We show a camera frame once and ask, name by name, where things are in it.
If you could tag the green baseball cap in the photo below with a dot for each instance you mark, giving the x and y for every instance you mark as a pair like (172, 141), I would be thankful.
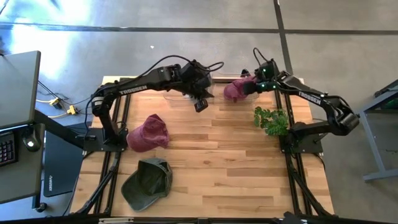
(146, 183)

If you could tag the maroon baseball cap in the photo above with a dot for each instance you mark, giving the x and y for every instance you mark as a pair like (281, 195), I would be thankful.
(147, 133)
(233, 88)

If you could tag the grey monitor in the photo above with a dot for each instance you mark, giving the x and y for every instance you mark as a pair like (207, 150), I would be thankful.
(18, 87)

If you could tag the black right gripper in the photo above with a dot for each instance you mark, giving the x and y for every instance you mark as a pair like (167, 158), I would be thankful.
(250, 88)

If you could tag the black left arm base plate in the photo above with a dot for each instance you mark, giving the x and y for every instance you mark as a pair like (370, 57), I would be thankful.
(93, 144)

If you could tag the clear plastic bin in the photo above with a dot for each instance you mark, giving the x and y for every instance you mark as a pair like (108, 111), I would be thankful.
(174, 93)
(217, 93)

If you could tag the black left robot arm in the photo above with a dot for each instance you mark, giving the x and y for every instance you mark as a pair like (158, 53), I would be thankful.
(136, 88)

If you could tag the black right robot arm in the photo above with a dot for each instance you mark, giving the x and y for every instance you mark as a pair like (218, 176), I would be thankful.
(311, 98)

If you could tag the black clamp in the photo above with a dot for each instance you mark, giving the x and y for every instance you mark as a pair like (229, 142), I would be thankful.
(244, 73)

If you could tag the black keyboard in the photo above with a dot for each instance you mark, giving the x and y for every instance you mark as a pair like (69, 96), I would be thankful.
(7, 149)

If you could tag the black table frame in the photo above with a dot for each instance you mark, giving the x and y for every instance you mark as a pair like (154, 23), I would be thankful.
(217, 219)

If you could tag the silver bracket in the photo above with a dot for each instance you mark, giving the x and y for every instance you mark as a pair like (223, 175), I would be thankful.
(116, 221)

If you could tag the black computer mouse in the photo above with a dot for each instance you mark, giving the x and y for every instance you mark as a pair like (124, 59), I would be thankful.
(31, 143)

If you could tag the potted green plant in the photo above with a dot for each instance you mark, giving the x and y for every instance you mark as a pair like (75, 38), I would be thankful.
(273, 123)

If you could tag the grey side desk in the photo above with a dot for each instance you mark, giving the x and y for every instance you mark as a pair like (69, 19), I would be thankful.
(18, 180)

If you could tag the grey metal table frame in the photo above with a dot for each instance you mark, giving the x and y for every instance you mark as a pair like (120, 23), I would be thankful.
(368, 137)

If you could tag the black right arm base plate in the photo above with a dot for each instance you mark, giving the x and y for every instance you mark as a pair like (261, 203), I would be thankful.
(311, 146)

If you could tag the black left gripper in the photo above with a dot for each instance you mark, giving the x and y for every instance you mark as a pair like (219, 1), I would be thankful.
(196, 77)

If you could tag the black Husky case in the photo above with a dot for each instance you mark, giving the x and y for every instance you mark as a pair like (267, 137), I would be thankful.
(62, 168)

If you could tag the yellow plug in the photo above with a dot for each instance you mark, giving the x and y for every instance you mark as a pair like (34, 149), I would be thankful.
(56, 103)
(72, 109)

